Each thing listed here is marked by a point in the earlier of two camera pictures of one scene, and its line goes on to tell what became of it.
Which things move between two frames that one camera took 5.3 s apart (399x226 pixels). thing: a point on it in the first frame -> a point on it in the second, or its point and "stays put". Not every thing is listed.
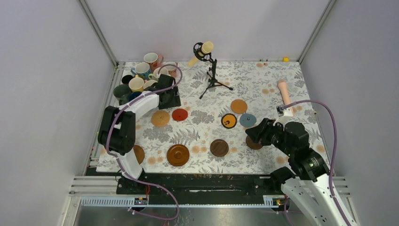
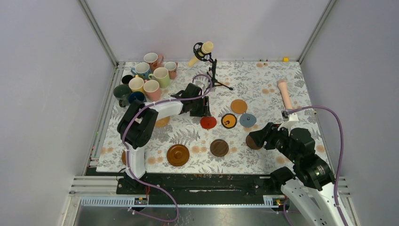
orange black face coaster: (228, 121) stays put
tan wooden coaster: (160, 118) stays put
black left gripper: (174, 101) -> (203, 110)
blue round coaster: (247, 120) stays put
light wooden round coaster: (238, 106) stays put
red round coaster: (179, 114) -> (208, 122)
